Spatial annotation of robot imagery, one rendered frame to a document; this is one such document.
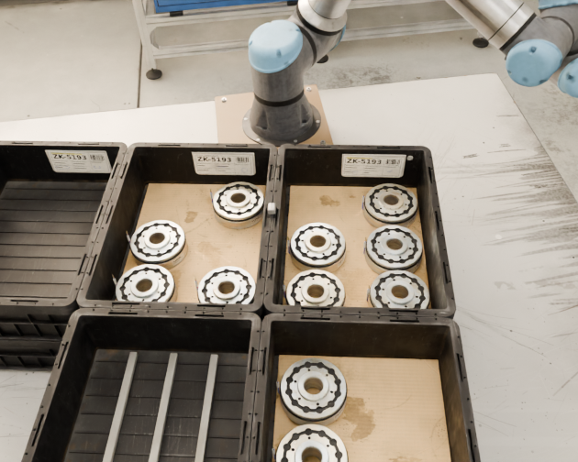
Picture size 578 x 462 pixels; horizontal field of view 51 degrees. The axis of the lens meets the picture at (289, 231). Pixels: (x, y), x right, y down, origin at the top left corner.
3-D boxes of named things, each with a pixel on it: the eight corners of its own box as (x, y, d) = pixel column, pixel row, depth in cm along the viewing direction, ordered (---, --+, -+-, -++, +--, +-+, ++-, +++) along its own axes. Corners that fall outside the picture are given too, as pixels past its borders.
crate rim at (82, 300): (131, 150, 124) (129, 141, 122) (278, 152, 122) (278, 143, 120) (77, 315, 97) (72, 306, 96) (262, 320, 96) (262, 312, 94)
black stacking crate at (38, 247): (6, 182, 132) (-15, 142, 124) (140, 184, 131) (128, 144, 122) (-73, 340, 106) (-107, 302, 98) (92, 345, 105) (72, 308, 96)
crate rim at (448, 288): (278, 152, 122) (278, 143, 120) (428, 154, 121) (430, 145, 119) (263, 320, 96) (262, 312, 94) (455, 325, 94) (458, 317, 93)
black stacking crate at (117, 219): (142, 184, 131) (130, 144, 122) (279, 187, 129) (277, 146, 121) (94, 345, 105) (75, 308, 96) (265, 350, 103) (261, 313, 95)
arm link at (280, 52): (241, 92, 138) (234, 38, 128) (276, 63, 145) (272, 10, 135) (284, 108, 133) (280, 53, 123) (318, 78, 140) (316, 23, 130)
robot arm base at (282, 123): (246, 108, 150) (241, 73, 143) (305, 98, 151) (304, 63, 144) (255, 146, 140) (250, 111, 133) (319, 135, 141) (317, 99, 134)
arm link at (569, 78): (607, 47, 102) (613, 92, 107) (578, 30, 112) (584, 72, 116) (561, 65, 104) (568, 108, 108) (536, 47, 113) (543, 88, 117)
